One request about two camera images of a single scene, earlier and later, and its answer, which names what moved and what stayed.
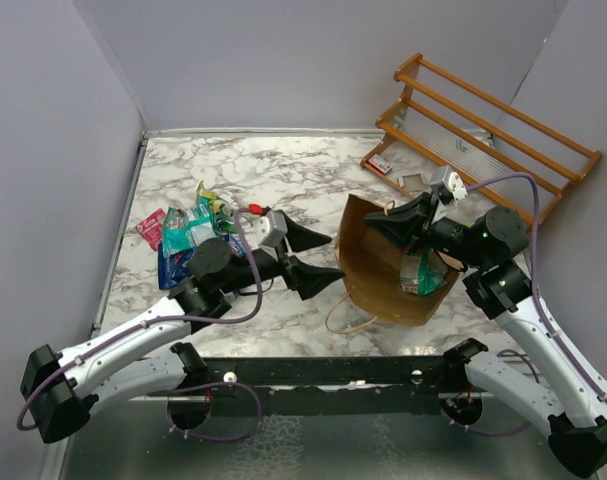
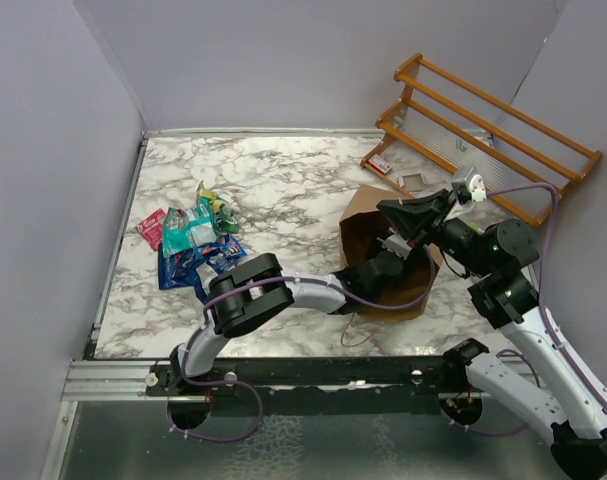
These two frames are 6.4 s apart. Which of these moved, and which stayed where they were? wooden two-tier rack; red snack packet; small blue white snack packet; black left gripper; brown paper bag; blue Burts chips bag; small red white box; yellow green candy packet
Moved: small blue white snack packet; brown paper bag; black left gripper
Stayed: red snack packet; yellow green candy packet; blue Burts chips bag; small red white box; wooden two-tier rack
